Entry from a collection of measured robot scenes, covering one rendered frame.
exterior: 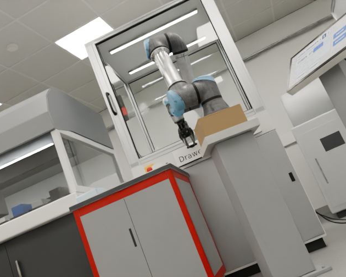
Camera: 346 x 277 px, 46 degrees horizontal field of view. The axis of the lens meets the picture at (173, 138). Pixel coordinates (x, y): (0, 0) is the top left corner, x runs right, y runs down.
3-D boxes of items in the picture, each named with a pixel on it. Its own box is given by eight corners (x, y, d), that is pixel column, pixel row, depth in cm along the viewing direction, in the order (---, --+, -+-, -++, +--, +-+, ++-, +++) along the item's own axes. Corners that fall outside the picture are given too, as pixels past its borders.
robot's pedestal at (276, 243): (333, 269, 177) (259, 115, 196) (271, 296, 174) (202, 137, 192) (308, 266, 206) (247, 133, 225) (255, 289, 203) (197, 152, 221)
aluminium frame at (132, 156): (266, 109, 271) (205, -17, 297) (130, 169, 284) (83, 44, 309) (264, 135, 363) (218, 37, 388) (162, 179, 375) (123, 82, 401)
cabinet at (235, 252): (334, 244, 248) (277, 127, 267) (180, 304, 260) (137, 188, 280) (313, 235, 340) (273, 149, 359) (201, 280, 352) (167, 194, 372)
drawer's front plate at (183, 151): (217, 149, 268) (211, 134, 271) (177, 166, 272) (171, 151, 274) (217, 149, 270) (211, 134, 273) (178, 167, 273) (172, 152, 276)
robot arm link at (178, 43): (180, 27, 242) (202, 104, 256) (163, 33, 241) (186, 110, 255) (185, 26, 231) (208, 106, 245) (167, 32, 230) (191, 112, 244)
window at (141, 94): (252, 108, 275) (197, -6, 299) (139, 159, 286) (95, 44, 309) (252, 109, 276) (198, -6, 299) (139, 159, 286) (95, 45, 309)
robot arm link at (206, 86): (223, 92, 208) (213, 69, 211) (199, 101, 206) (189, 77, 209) (219, 100, 220) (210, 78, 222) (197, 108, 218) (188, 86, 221)
